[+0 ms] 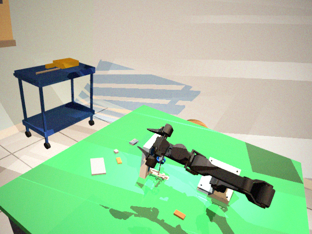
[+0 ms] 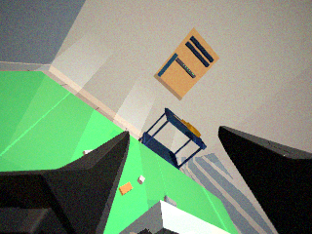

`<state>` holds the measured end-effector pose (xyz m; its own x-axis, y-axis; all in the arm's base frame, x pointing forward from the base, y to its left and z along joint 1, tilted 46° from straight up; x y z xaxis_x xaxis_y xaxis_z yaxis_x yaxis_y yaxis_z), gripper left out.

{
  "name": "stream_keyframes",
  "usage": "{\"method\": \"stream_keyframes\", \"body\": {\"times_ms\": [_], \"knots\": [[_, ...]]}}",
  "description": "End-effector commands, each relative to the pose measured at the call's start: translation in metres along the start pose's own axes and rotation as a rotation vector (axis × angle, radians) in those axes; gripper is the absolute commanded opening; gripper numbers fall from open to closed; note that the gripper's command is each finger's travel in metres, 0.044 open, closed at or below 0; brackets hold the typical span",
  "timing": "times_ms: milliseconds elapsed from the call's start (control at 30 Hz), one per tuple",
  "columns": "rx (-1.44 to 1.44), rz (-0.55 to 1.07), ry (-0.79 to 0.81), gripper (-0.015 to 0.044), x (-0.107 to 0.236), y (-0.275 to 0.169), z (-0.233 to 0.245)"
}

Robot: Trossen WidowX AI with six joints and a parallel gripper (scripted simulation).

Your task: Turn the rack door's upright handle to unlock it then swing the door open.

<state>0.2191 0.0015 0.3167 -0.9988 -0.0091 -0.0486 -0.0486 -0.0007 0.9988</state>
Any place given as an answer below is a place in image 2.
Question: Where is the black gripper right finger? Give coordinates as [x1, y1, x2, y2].
[218, 126, 312, 234]

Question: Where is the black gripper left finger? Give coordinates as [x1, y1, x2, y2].
[0, 131, 131, 234]

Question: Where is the grey rectangular block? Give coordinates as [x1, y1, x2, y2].
[164, 195, 177, 208]

